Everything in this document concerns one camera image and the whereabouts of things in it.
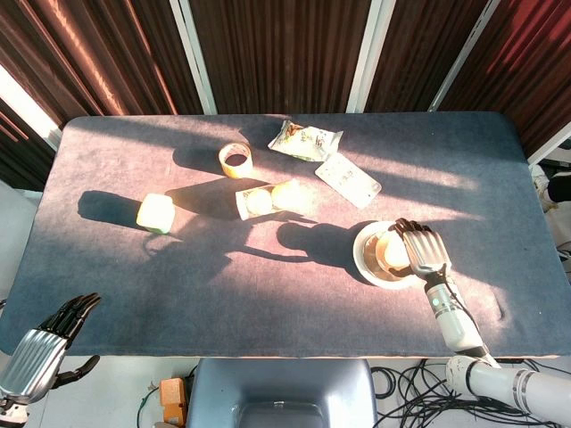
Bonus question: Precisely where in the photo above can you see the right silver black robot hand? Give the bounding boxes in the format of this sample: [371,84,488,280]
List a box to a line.
[387,218,452,279]

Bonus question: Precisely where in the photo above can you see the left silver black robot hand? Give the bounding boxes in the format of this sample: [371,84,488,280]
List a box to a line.
[0,292,102,405]

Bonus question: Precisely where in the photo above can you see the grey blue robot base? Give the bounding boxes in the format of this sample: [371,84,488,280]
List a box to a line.
[185,358,379,428]

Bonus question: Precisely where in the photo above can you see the white bowl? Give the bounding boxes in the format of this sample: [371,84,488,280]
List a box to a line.
[352,220,425,288]

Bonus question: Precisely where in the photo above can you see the white foil blister pack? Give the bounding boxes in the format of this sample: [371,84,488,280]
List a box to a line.
[314,152,383,210]

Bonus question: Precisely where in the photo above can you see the blue table cloth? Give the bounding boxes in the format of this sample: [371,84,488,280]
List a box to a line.
[0,111,571,359]

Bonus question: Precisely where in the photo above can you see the orange device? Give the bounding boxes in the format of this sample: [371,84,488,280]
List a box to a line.
[159,376,189,424]

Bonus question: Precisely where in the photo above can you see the clear pack of round pastries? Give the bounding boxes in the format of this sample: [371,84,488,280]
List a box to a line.
[235,178,319,222]

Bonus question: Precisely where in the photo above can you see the green white snack bag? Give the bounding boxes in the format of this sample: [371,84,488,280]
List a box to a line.
[267,119,344,162]

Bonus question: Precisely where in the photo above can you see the green white small box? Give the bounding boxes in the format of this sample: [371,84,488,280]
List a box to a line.
[136,193,177,235]

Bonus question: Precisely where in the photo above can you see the brown tape roll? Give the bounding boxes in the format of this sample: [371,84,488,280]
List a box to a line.
[218,142,254,180]

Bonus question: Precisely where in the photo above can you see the green wire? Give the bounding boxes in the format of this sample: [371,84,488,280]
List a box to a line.
[136,383,162,424]

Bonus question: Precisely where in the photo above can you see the black cable bundle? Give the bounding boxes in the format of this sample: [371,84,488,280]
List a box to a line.
[370,356,571,428]

